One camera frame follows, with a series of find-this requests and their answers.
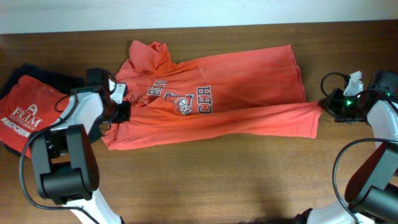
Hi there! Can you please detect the orange McKinney Boyd soccer t-shirt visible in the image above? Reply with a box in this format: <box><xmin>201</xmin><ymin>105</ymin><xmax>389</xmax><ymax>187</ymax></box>
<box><xmin>103</xmin><ymin>41</ymin><xmax>322</xmax><ymax>150</ymax></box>

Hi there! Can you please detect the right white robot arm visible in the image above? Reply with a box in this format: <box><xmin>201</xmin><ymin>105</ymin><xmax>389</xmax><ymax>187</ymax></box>
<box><xmin>292</xmin><ymin>89</ymin><xmax>397</xmax><ymax>224</ymax></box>

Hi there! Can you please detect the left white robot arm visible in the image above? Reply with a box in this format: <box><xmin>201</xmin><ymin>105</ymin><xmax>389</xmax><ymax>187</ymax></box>
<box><xmin>25</xmin><ymin>86</ymin><xmax>124</xmax><ymax>223</ymax></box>

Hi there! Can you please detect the folded dark navy garment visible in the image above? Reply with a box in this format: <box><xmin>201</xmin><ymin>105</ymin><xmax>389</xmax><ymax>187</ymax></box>
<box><xmin>1</xmin><ymin>63</ymin><xmax>85</xmax><ymax>156</ymax></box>

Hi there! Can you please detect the folded red Fram t-shirt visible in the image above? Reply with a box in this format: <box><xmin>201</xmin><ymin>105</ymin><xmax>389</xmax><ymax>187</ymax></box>
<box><xmin>1</xmin><ymin>75</ymin><xmax>69</xmax><ymax>153</ymax></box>

